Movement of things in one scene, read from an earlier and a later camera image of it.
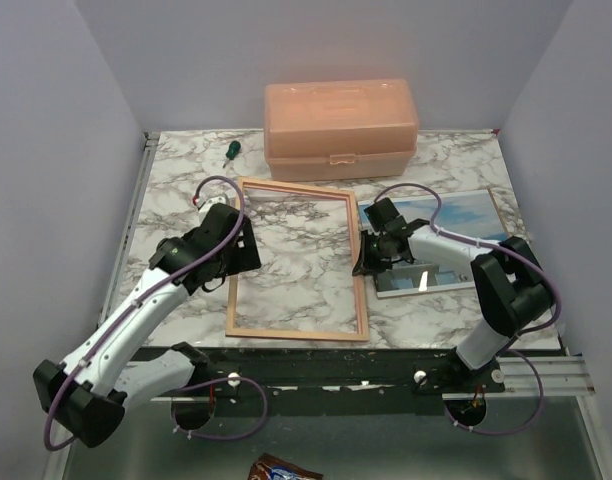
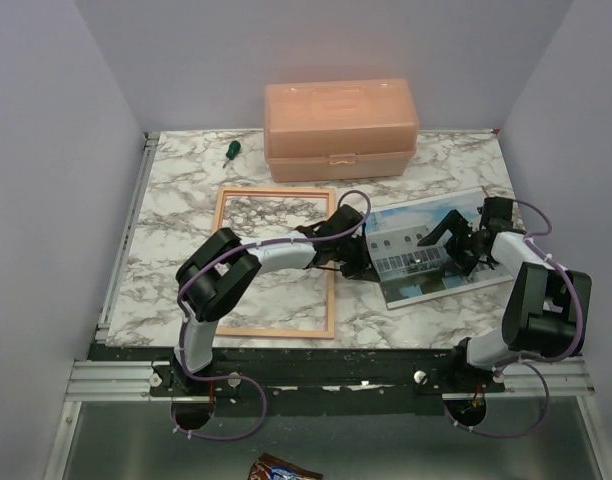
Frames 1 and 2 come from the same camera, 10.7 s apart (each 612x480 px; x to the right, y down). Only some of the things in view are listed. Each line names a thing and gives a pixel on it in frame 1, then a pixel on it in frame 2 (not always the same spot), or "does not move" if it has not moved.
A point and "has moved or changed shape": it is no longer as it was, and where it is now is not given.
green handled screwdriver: (233, 149) does not move
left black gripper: (246, 257) -> (363, 269)
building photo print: (471, 214) has moved or changed shape
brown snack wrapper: (269, 467) does not move
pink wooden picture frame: (338, 194) has moved or changed shape
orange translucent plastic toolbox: (339, 129) does not move
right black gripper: (362, 267) -> (455, 222)
